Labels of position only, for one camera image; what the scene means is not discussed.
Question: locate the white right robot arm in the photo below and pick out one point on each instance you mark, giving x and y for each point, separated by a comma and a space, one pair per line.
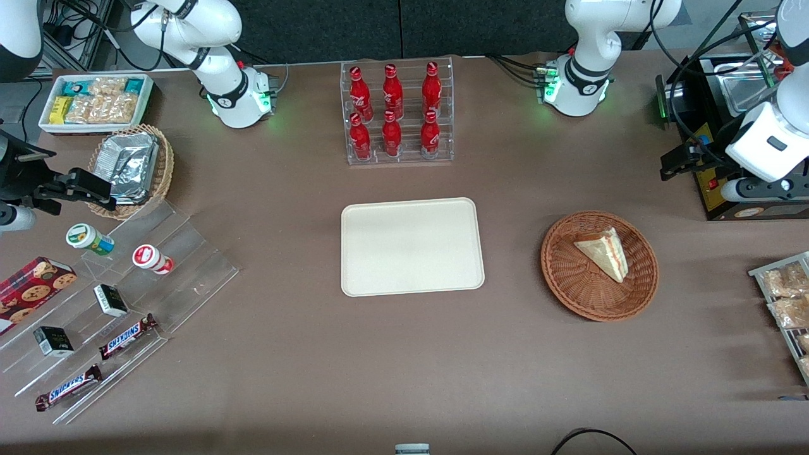
215, 63

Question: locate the cream plastic tray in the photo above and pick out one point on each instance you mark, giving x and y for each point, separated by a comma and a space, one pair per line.
411, 246

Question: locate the black backdrop panel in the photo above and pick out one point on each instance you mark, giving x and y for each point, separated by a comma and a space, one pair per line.
316, 28

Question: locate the clear acrylic step stand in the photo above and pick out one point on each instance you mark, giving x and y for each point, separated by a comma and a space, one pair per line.
189, 265

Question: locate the red cola bottle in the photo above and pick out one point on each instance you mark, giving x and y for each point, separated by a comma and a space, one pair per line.
392, 95
360, 98
431, 93
430, 138
360, 140
392, 138

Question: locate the yellow snack packet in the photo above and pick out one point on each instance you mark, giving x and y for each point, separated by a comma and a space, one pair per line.
60, 110

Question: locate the tray of packaged pastries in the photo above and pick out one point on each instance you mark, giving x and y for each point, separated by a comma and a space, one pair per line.
784, 341

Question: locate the red lid yoghurt cup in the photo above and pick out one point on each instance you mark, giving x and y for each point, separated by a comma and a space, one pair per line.
148, 256

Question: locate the green lid yoghurt cup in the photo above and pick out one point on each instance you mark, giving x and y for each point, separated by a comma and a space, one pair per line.
85, 236

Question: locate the light wicker basket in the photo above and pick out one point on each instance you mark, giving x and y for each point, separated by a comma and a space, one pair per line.
165, 164

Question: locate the white plastic snack bin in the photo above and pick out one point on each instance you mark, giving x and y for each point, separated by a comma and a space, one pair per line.
44, 120

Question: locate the Snickers chocolate bar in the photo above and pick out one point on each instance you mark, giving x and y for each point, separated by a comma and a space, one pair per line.
126, 336
68, 388

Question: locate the red cookie box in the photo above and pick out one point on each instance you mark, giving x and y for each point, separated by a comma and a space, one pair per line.
31, 291

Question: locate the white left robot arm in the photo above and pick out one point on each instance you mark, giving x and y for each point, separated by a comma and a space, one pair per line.
588, 38

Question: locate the triangular sandwich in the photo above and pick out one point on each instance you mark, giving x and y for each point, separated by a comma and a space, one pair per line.
603, 253

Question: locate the clear bag of pastries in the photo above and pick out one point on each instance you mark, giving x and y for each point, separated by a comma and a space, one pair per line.
784, 281
790, 313
804, 342

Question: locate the aluminium frame cart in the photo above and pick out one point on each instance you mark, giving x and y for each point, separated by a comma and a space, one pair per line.
69, 31

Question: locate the brown wicker basket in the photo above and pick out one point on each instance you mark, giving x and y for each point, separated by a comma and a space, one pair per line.
575, 284

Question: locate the small black box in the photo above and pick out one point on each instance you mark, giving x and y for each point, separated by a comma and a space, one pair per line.
111, 301
54, 341

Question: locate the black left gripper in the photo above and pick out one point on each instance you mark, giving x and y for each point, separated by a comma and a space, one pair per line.
706, 162

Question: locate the clear bag of crackers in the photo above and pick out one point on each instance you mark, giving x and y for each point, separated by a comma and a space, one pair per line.
119, 107
107, 86
82, 110

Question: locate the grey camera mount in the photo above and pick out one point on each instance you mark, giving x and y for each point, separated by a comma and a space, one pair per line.
412, 449

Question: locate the silver foil packet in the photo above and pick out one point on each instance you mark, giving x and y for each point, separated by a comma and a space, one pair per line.
129, 165

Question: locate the steel appliance pan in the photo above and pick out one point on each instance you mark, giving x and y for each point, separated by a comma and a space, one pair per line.
746, 95

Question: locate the black countertop appliance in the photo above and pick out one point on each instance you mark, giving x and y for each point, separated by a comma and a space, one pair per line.
701, 82

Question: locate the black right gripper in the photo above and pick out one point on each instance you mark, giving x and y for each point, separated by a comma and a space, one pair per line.
14, 173

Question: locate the teal snack packet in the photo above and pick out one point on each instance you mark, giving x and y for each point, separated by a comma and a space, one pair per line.
134, 85
76, 87

